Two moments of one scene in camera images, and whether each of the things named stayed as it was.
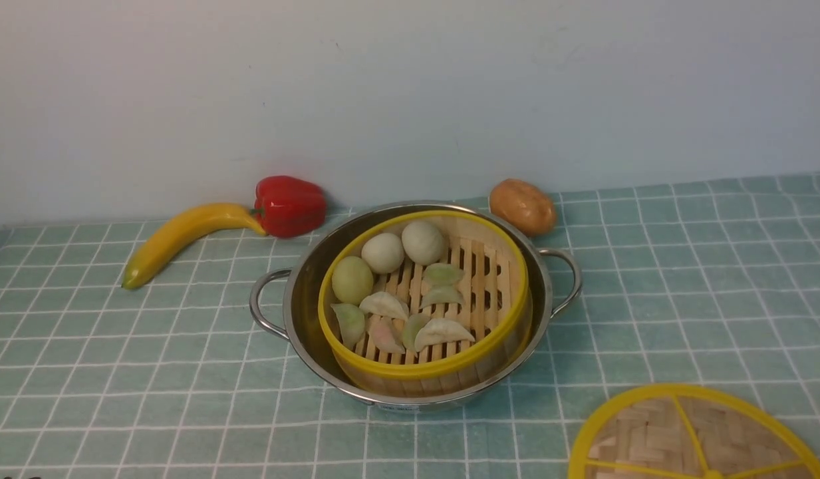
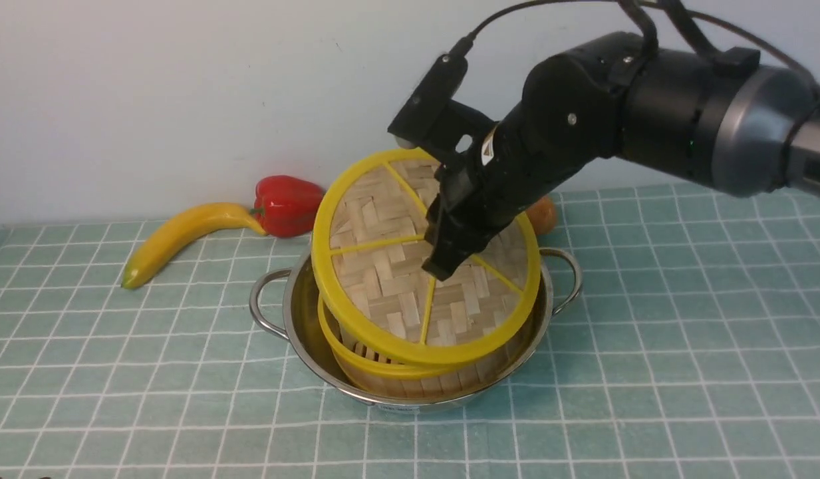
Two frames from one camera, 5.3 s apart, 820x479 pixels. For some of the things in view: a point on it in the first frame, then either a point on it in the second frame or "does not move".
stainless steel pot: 284,305 does not move
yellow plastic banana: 169,233 does not move
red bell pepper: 288,207 does not move
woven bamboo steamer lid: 687,431 -> 367,260
